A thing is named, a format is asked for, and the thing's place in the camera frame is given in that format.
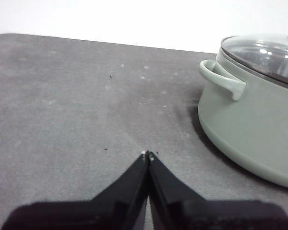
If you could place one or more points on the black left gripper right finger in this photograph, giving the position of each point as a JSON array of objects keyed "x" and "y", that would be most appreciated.
[{"x": 194, "y": 213}]

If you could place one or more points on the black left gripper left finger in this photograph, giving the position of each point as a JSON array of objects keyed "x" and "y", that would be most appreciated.
[{"x": 105, "y": 210}]

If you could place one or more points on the glass lid with green knob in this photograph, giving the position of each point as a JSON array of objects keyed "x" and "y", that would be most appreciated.
[{"x": 259, "y": 52}]

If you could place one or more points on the sage green electric pot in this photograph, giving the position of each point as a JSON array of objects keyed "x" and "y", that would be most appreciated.
[{"x": 254, "y": 124}]

